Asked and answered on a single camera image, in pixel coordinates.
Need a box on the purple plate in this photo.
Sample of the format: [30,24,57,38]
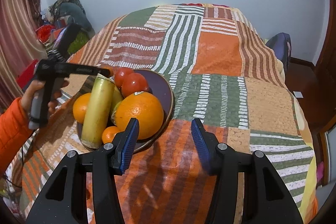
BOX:
[77,69,176,154]

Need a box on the brown wooden door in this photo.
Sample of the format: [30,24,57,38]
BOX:
[312,0,336,188]

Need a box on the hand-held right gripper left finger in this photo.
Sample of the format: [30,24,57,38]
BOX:
[25,117,140,224]

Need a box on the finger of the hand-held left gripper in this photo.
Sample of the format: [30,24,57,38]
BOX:
[56,24,81,57]
[64,63,112,78]

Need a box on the striped patchwork blanket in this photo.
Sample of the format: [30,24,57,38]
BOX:
[5,4,319,224]

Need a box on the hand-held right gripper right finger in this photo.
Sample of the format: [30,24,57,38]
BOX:
[191,117,304,224]

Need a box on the red tomato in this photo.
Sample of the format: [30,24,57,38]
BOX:
[114,67,134,88]
[121,73,150,97]

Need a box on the striped brown curtain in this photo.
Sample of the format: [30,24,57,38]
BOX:
[0,0,48,110]

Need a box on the person's left hand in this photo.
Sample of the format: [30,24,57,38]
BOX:
[21,80,69,117]

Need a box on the large orange with sticker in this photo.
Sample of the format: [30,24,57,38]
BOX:
[114,91,165,140]

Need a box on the red box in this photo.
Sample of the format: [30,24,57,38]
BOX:
[17,60,40,88]

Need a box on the person's left forearm orange sleeve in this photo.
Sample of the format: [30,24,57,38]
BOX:
[0,97,35,173]

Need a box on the small tangerine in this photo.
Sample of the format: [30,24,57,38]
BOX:
[101,126,121,145]

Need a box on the red plastic bag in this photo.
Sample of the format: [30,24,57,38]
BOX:
[36,25,56,41]

